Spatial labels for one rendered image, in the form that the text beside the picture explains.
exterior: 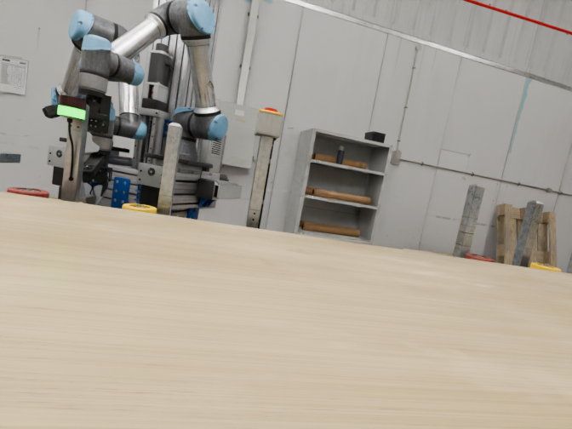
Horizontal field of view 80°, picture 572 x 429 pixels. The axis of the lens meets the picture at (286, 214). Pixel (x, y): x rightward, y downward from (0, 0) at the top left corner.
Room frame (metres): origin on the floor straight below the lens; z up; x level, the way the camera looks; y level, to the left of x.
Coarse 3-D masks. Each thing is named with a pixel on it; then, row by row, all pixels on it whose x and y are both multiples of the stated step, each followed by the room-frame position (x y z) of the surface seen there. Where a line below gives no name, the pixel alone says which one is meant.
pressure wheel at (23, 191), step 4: (8, 188) 0.77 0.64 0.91; (12, 188) 0.78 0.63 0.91; (16, 188) 0.79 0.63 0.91; (20, 188) 0.80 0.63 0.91; (24, 188) 0.81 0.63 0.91; (28, 188) 0.79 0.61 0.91; (32, 188) 0.83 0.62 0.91; (12, 192) 0.76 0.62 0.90; (16, 192) 0.76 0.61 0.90; (20, 192) 0.76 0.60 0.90; (24, 192) 0.76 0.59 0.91; (28, 192) 0.77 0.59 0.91; (32, 192) 0.77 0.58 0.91; (36, 192) 0.78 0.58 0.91; (40, 192) 0.79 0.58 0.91; (44, 192) 0.80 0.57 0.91; (48, 192) 0.81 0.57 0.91; (36, 196) 0.78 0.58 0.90; (40, 196) 0.79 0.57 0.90; (44, 196) 0.80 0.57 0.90; (48, 196) 0.81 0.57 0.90
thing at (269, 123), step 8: (264, 112) 1.00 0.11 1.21; (272, 112) 1.00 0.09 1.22; (256, 120) 1.06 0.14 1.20; (264, 120) 1.00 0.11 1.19; (272, 120) 1.00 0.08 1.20; (280, 120) 1.01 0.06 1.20; (256, 128) 1.01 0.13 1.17; (264, 128) 1.00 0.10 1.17; (272, 128) 1.01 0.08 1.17; (280, 128) 1.01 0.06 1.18; (272, 136) 1.01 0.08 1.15
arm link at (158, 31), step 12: (156, 12) 1.35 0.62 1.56; (144, 24) 1.31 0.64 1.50; (156, 24) 1.34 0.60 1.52; (168, 24) 1.37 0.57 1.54; (132, 36) 1.26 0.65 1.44; (144, 36) 1.29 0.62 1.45; (156, 36) 1.35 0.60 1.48; (120, 48) 1.22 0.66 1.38; (132, 48) 1.25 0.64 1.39; (144, 48) 1.31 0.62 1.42
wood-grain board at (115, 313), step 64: (0, 192) 0.74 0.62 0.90; (0, 256) 0.37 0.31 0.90; (64, 256) 0.41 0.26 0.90; (128, 256) 0.45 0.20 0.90; (192, 256) 0.51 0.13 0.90; (256, 256) 0.58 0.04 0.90; (320, 256) 0.67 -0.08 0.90; (384, 256) 0.79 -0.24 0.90; (448, 256) 0.97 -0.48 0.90; (0, 320) 0.24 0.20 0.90; (64, 320) 0.26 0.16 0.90; (128, 320) 0.28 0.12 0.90; (192, 320) 0.30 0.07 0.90; (256, 320) 0.32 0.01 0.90; (320, 320) 0.35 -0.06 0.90; (384, 320) 0.39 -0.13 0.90; (448, 320) 0.42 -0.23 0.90; (512, 320) 0.47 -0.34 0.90; (0, 384) 0.18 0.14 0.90; (64, 384) 0.19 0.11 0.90; (128, 384) 0.20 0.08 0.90; (192, 384) 0.21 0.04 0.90; (256, 384) 0.22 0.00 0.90; (320, 384) 0.24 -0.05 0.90; (384, 384) 0.25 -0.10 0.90; (448, 384) 0.27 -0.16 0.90; (512, 384) 0.29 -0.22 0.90
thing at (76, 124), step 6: (78, 108) 0.88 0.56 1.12; (72, 120) 0.91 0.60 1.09; (78, 120) 0.90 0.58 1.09; (72, 126) 0.91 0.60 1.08; (78, 126) 0.92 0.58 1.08; (72, 144) 0.90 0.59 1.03; (72, 150) 0.91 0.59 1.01; (72, 156) 0.91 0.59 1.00; (72, 162) 0.91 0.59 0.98; (72, 168) 0.91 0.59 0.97
